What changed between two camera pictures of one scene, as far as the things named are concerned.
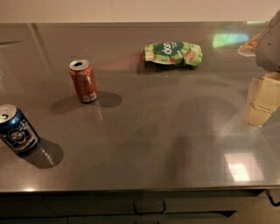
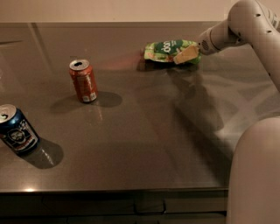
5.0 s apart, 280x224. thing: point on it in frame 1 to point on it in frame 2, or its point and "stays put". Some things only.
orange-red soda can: (84, 78) stays put
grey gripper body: (269, 46) to (205, 43)
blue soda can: (16, 129) stays put
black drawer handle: (150, 213) stays put
